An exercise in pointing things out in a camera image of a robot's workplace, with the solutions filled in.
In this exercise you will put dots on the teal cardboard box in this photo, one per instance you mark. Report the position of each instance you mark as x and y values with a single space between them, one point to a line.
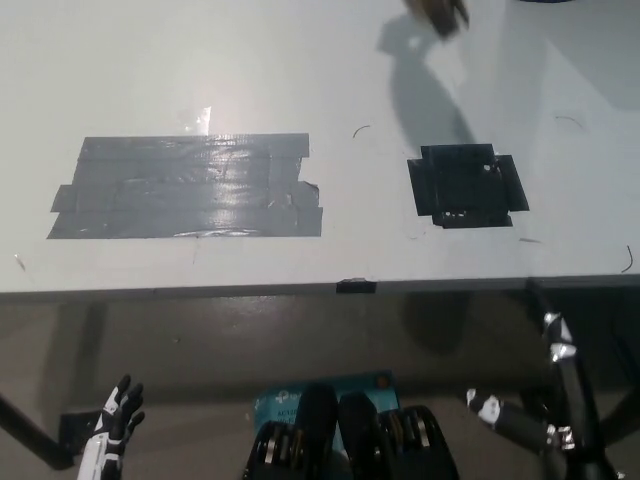
280 400

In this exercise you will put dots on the small black tape strip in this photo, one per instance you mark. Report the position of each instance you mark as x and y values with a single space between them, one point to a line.
356 286

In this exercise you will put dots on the beige paper plate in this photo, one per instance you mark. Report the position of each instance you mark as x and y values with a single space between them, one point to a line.
440 14

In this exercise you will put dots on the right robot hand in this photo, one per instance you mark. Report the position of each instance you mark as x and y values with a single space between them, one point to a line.
505 415

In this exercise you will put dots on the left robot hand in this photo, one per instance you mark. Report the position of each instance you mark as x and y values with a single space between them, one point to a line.
116 410

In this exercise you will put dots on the dark blue object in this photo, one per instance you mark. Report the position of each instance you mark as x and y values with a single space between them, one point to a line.
545 1

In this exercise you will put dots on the black table leg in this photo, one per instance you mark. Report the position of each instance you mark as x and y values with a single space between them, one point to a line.
30 430

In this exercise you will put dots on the grey duct tape patch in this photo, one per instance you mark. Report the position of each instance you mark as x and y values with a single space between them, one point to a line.
190 200

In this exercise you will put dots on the black tape patch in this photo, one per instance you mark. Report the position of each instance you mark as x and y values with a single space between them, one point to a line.
465 187

